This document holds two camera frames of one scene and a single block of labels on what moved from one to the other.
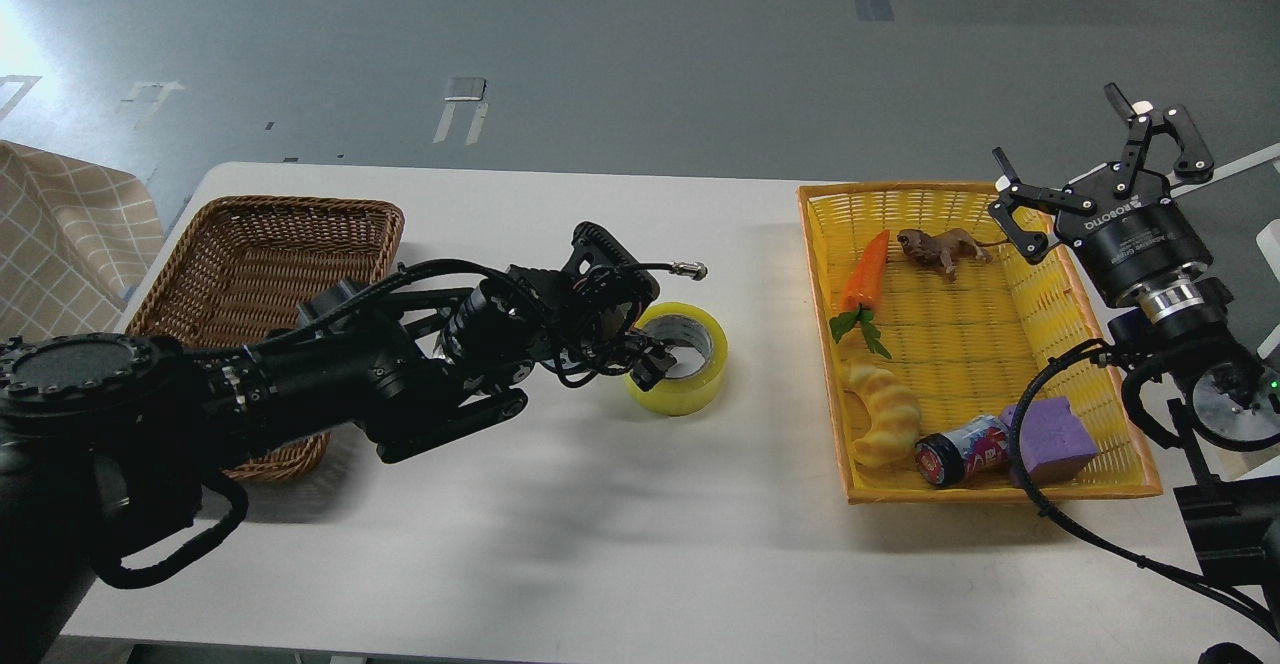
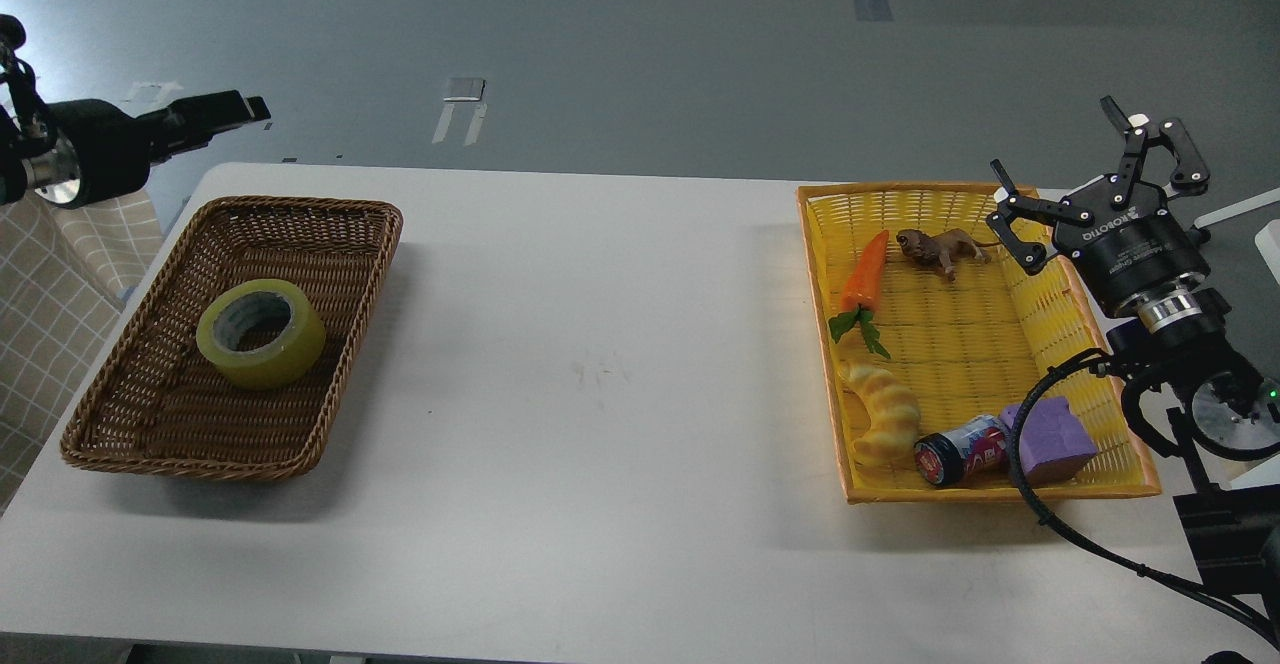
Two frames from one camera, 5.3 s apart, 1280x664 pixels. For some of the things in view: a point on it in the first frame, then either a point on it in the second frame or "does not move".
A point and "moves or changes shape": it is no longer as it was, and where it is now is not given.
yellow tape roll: (701, 350) moves or changes shape
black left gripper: (586, 311) to (115, 152)
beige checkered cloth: (74, 239) does not move
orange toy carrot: (861, 292) does not move
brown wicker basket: (242, 272) does not move
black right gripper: (1128, 244) does not move
